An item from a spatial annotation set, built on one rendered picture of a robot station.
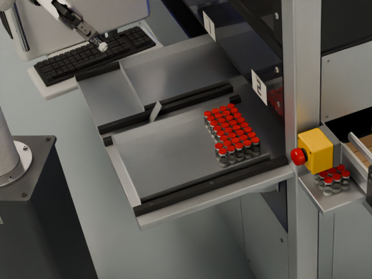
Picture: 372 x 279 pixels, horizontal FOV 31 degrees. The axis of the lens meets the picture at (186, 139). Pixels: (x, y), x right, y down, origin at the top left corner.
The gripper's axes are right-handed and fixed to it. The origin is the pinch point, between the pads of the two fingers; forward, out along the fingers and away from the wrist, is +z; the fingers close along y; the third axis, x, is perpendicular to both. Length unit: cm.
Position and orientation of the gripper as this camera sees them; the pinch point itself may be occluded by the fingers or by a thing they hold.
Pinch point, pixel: (88, 32)
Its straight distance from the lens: 160.9
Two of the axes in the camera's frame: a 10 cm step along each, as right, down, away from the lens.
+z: 7.2, 6.6, -2.2
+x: 6.7, -7.4, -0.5
